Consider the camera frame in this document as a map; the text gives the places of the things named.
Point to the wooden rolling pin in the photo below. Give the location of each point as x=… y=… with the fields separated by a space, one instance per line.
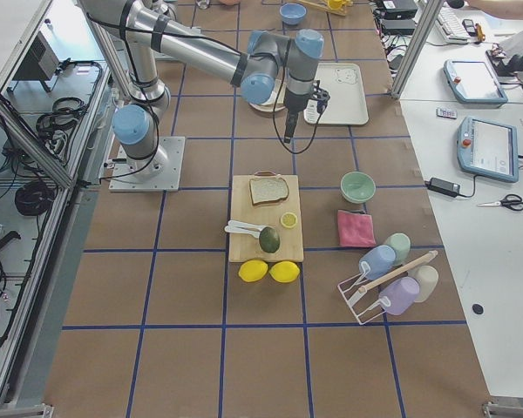
x=431 y=255

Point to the aluminium frame post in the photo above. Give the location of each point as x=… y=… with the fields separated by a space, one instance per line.
x=417 y=43

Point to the green bowl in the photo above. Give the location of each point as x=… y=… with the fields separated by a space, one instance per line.
x=357 y=187

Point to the bread slice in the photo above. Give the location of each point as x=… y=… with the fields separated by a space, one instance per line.
x=268 y=190

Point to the green cup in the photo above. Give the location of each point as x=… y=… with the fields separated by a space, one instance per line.
x=401 y=245

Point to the white plastic spoon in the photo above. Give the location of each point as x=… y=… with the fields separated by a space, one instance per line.
x=241 y=230

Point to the cream bear tray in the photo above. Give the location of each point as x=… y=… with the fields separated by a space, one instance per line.
x=347 y=104

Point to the whole lemon right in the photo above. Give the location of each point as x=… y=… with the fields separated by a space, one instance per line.
x=284 y=271

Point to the white wire cup rack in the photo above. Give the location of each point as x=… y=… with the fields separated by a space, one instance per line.
x=354 y=292

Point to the teach pendant near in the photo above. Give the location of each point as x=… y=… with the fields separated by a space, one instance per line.
x=488 y=148

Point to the black power adapter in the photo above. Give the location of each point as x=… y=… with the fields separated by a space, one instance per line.
x=442 y=186

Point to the blue cup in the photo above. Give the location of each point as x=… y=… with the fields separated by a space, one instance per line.
x=377 y=262

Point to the cream round plate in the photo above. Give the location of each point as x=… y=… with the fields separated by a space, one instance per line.
x=275 y=101

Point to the beige cup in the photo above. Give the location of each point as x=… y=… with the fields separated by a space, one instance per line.
x=427 y=278

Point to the lemon slice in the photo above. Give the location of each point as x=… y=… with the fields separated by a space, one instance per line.
x=289 y=220

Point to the wooden cup rack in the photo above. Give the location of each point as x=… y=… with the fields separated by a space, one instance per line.
x=321 y=5

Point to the avocado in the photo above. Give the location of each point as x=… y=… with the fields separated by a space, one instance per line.
x=269 y=240

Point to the teach pendant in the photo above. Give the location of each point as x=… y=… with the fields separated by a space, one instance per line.
x=474 y=83
x=488 y=148

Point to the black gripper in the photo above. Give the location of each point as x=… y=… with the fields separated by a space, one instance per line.
x=294 y=104

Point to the purple cup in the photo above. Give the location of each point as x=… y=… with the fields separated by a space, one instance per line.
x=399 y=295

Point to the whole lemon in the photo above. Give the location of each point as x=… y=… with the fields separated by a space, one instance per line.
x=253 y=270
x=284 y=271

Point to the whole lemon left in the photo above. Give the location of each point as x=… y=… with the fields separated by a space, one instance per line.
x=253 y=270

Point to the yellow mug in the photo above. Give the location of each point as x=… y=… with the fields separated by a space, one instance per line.
x=335 y=4

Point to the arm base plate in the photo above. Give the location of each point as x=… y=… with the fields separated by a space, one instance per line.
x=162 y=174

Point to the teach pendant far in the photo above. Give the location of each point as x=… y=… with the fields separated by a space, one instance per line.
x=474 y=83

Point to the scissors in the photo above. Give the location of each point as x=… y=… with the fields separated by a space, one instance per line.
x=511 y=201

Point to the blue bowl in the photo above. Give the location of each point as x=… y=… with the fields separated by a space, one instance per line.
x=292 y=13

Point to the pink cloth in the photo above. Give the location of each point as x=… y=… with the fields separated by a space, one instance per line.
x=355 y=229

